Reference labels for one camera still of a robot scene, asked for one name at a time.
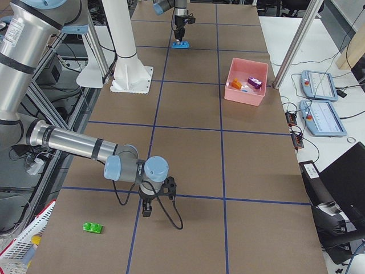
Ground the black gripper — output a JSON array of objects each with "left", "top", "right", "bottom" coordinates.
[
  {"left": 174, "top": 15, "right": 186, "bottom": 41},
  {"left": 139, "top": 187, "right": 158, "bottom": 217}
]

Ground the long blue toy block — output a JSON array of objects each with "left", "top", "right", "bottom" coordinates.
[{"left": 171, "top": 41, "right": 190, "bottom": 49}]

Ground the green toy block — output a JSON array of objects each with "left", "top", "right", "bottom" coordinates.
[{"left": 83, "top": 222, "right": 103, "bottom": 234}]

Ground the orange toy block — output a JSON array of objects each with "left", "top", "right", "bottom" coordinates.
[{"left": 231, "top": 78, "right": 242, "bottom": 90}]

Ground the pink plastic box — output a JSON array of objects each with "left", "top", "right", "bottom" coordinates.
[{"left": 224, "top": 58, "right": 268, "bottom": 106}]

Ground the purple toy block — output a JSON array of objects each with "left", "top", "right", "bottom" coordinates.
[{"left": 248, "top": 76, "right": 262, "bottom": 89}]

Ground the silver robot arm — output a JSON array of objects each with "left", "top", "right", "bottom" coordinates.
[
  {"left": 153, "top": 0, "right": 194, "bottom": 45},
  {"left": 1, "top": 1, "right": 176, "bottom": 217}
]

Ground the white plastic basket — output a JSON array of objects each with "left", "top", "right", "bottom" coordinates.
[{"left": 1, "top": 200, "right": 56, "bottom": 273}]

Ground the far teach pendant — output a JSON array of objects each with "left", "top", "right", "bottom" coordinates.
[{"left": 301, "top": 70, "right": 338, "bottom": 102}]

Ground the teach pendant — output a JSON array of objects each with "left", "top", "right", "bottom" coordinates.
[
  {"left": 301, "top": 70, "right": 338, "bottom": 102},
  {"left": 299, "top": 100, "right": 347, "bottom": 137}
]

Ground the near teach pendant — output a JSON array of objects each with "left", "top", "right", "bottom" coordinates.
[{"left": 299, "top": 100, "right": 347, "bottom": 137}]

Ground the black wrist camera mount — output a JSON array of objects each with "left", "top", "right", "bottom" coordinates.
[
  {"left": 185, "top": 15, "right": 196, "bottom": 25},
  {"left": 162, "top": 176, "right": 177, "bottom": 201}
]

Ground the white pedestal column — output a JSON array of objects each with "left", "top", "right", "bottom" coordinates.
[{"left": 102, "top": 0, "right": 153, "bottom": 94}]

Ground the aluminium frame post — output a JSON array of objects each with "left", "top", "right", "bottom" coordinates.
[{"left": 273, "top": 0, "right": 323, "bottom": 90}]

